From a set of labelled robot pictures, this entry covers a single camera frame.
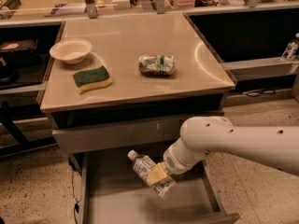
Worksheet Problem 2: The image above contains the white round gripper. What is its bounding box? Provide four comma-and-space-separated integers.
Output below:
146, 138, 207, 186

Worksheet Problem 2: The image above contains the blue label plastic bottle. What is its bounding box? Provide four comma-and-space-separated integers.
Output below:
128, 150, 176, 200

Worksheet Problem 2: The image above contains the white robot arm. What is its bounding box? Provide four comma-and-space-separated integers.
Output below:
147, 117, 299, 186

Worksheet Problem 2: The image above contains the grey open bottom drawer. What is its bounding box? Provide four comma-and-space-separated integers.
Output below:
78, 143, 239, 224

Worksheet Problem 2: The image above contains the grey middle drawer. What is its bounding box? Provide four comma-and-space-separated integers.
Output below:
51, 109, 225, 155

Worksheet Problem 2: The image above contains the small bottle on shelf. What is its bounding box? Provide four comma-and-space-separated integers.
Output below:
281, 33, 299, 60

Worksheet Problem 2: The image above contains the crushed green label can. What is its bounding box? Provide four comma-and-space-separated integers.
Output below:
138, 55, 176, 76

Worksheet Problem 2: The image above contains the green yellow sponge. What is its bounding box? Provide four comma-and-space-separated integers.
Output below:
73, 66, 112, 93

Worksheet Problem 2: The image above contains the white bowl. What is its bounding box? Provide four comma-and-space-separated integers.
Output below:
50, 38, 92, 64

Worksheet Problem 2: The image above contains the purple white paper packet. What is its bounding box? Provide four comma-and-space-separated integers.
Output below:
50, 3, 87, 16

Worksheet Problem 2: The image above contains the black cable on floor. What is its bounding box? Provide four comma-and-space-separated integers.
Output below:
67, 157, 80, 224

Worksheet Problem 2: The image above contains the black coiled wire rack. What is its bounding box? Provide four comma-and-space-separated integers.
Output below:
0, 0, 21, 20

